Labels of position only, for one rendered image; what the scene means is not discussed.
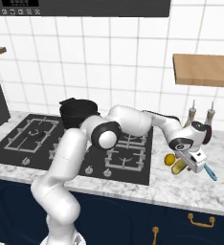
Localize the navy cupboard door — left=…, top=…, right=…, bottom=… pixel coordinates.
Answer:
left=0, top=177, right=53, bottom=245
left=73, top=192, right=165, bottom=245

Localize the black range hood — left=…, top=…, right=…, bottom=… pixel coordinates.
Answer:
left=0, top=0, right=172, bottom=18

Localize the teal spatula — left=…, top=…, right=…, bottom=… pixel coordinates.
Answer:
left=203, top=163, right=218, bottom=182

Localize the yellow lemon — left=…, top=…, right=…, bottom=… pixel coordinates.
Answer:
left=164, top=153, right=177, bottom=167

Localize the gold door handle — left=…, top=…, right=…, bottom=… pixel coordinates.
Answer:
left=151, top=226, right=160, bottom=245

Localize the black gas hob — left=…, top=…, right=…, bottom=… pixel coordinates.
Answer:
left=0, top=113, right=154, bottom=187

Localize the navy drawer front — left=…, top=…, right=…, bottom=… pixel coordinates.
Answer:
left=163, top=204, right=224, bottom=238

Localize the silver hob knob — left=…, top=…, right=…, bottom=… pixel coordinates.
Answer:
left=102, top=168, right=113, bottom=179
left=84, top=165, right=95, bottom=176
left=21, top=156, right=32, bottom=167

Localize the gold drawer handle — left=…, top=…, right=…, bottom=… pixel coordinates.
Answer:
left=187, top=212, right=216, bottom=229

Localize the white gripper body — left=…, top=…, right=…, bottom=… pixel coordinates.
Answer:
left=175, top=149, right=208, bottom=174

